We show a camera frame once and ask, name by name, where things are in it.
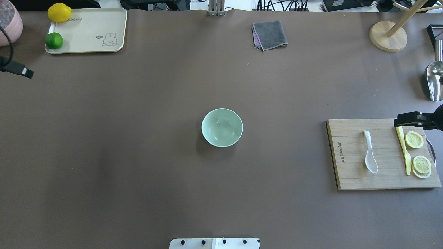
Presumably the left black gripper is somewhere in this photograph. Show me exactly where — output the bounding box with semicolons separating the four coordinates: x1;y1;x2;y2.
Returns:
0;56;34;79

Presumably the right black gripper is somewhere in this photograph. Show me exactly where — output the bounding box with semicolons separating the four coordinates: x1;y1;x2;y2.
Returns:
394;105;443;131

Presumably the light green bowl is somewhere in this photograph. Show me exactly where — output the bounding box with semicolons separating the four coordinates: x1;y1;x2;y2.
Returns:
201;108;243;148

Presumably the pink bowl with ice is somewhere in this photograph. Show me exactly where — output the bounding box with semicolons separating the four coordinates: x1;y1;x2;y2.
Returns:
0;0;23;43

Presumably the white ceramic spoon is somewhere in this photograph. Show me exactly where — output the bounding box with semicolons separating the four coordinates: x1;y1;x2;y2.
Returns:
363;130;378;173

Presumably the yellow plastic knife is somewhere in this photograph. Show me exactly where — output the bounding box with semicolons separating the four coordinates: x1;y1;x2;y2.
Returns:
395;126;412;176

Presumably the lemon slice near knife blade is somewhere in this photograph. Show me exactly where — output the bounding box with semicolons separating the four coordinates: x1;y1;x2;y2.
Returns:
412;155;432;179

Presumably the green lime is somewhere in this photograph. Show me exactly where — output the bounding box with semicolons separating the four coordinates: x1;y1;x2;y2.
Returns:
45;33;64;49

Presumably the steel scoop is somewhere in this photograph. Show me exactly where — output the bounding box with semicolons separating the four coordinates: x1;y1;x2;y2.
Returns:
425;40;443;101

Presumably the bamboo cutting board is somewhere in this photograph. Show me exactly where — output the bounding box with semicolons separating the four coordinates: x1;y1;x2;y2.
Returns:
326;119;442;190

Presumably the yellow lemon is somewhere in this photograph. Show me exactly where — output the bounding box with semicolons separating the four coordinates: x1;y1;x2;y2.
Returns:
47;3;72;23

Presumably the wooden mug tree stand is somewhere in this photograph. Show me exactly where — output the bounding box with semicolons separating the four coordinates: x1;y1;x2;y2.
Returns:
369;0;443;53

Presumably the cream tray with bunny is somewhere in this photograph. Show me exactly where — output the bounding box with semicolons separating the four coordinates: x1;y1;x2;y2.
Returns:
45;8;128;54

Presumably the grey folded cloth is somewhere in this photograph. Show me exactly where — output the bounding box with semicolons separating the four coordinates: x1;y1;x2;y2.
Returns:
252;20;288;52

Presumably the lemon slice near knife handle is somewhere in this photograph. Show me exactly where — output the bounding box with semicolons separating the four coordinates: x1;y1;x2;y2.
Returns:
404;131;424;149

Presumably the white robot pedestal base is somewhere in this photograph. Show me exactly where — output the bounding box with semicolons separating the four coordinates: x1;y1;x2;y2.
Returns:
169;237;261;249

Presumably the aluminium frame post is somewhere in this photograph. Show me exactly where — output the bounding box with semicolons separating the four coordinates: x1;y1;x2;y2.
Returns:
208;0;225;16

